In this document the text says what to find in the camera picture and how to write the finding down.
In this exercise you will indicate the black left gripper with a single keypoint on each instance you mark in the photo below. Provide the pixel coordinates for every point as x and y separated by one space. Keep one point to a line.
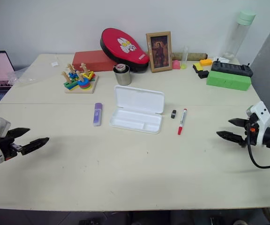
8 147

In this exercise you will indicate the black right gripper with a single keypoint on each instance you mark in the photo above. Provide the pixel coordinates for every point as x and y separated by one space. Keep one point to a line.
254 137

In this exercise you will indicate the white plastic case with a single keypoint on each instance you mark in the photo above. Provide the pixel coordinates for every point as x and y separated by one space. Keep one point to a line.
137 110

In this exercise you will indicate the green foam block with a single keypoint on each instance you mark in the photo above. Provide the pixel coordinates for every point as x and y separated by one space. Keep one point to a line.
228 81

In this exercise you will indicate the red marker pen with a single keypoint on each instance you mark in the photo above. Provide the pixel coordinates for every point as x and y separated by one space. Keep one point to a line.
182 122

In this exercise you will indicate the clear plastic bag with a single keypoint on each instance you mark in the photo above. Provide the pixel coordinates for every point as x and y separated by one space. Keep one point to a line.
20 78

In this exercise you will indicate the black remote-like device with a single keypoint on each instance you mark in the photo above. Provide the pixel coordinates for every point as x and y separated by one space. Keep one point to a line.
231 68

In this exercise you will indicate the small black block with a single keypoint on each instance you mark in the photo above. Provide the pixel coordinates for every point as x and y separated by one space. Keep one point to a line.
203 74

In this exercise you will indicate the orange block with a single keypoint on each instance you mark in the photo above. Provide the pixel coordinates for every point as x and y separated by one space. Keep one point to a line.
206 62

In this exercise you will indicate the yellow black sponge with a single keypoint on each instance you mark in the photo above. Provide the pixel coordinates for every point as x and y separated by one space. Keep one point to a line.
197 66

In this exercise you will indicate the wooden shape stacking toy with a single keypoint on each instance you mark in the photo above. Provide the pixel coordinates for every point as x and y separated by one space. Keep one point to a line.
81 82

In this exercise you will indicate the small yellow-green object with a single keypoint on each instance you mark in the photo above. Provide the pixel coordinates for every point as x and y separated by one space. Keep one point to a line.
183 67

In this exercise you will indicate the brown rolled cylinder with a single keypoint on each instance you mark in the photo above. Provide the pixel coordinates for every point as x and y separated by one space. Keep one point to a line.
196 56

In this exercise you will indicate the small pink object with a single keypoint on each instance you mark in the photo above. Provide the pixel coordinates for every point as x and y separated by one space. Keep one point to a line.
176 65

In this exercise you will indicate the clear plastic tube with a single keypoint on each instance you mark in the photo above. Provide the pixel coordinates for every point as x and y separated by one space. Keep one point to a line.
185 55

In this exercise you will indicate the clear bottle green lid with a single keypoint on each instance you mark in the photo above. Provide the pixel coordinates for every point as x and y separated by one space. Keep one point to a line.
237 37

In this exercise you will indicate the red rectangular box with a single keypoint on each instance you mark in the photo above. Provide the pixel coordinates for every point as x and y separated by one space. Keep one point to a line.
88 61

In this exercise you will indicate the metal cup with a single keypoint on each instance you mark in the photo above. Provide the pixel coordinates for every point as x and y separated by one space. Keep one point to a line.
123 77

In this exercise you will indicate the red black boxing pad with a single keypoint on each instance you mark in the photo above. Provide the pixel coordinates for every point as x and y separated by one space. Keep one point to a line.
123 45

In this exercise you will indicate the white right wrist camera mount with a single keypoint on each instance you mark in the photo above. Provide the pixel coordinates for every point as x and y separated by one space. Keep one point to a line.
262 114

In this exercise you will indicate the wooden picture frame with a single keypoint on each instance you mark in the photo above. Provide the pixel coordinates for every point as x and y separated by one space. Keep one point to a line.
159 52

